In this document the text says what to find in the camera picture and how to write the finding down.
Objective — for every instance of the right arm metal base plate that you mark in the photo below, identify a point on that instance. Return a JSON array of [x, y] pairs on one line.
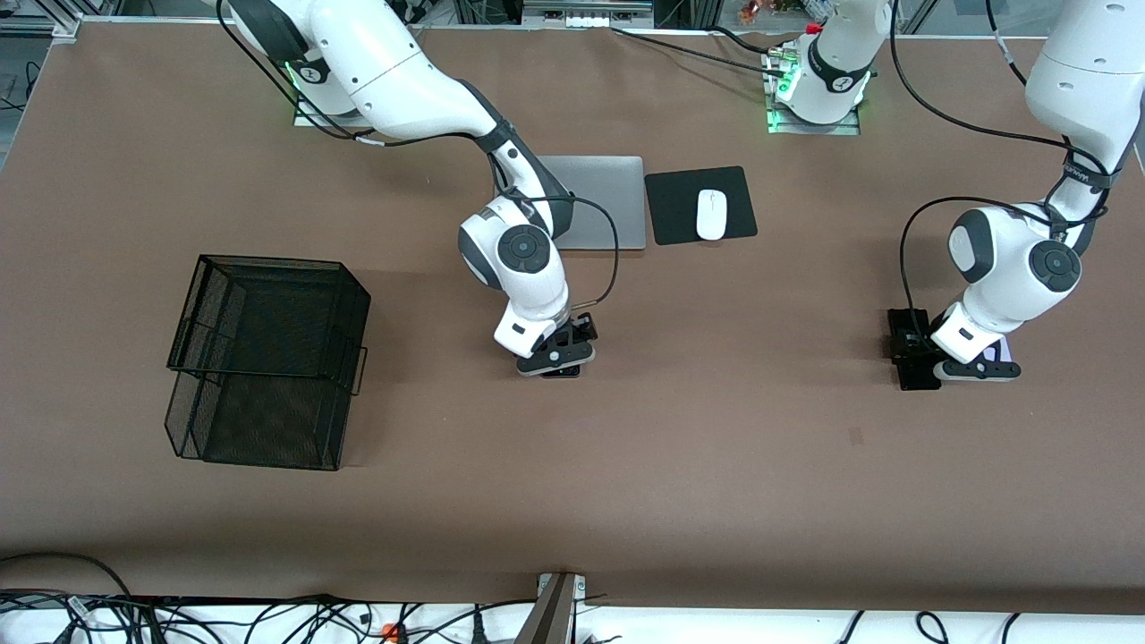
[[309, 119]]

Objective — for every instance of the aluminium frame profile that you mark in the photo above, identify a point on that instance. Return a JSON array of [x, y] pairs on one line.
[[63, 27]]

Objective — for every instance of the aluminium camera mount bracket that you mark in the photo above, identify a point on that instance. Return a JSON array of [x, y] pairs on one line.
[[550, 613]]

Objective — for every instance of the white computer mouse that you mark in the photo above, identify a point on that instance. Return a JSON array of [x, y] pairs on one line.
[[711, 215]]

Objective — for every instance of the black mesh two-tier organizer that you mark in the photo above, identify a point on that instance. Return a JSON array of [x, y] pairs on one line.
[[268, 358]]

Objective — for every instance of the small black flip phone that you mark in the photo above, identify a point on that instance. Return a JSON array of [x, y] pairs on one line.
[[564, 377]]

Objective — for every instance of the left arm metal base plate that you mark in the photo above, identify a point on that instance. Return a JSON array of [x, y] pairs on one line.
[[845, 128]]

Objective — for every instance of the tall black smartphone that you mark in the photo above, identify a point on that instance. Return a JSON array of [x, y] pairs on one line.
[[917, 376]]

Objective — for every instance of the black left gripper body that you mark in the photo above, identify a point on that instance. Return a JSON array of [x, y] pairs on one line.
[[914, 343]]

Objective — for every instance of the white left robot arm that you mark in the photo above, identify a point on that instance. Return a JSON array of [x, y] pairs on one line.
[[1011, 259]]

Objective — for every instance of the white power strip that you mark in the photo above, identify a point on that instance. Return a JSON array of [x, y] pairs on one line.
[[586, 20]]

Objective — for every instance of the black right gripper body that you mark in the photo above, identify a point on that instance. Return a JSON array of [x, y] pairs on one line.
[[581, 332]]

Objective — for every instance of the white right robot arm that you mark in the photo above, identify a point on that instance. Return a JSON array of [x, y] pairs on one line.
[[402, 72]]

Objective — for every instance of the black mouse pad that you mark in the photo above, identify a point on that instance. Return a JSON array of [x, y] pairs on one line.
[[671, 206]]

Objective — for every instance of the lavender flip phone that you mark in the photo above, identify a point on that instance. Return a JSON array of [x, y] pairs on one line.
[[1002, 353]]

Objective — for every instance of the silver closed laptop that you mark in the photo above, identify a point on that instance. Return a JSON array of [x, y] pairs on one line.
[[608, 197]]

